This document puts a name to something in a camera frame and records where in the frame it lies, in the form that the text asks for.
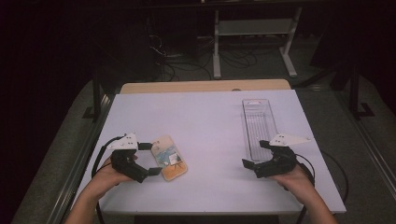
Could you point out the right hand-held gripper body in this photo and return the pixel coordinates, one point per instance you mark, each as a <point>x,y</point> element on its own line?
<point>278,161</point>

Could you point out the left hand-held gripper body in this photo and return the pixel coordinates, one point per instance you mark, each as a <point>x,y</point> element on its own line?
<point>126,165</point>

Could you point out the small snack packet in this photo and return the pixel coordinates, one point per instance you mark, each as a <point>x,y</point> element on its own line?
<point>169,158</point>

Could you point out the clear plastic box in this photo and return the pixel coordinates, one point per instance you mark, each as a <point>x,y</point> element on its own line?
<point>260,124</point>

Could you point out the person's left hand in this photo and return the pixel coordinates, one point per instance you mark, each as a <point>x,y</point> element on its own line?
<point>106,180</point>

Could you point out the person's right hand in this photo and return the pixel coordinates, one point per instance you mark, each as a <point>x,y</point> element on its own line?
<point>294,182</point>

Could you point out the black metal stand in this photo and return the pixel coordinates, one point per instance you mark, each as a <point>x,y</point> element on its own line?
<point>355,93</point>
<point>96,99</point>

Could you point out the beige wooden table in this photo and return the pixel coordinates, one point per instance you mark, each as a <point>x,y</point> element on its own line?
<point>202,85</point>

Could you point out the white metal stand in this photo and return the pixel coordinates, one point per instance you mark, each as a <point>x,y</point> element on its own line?
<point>255,27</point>

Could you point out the aluminium rail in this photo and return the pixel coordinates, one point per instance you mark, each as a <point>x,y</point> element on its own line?
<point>370,146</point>
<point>84,152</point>

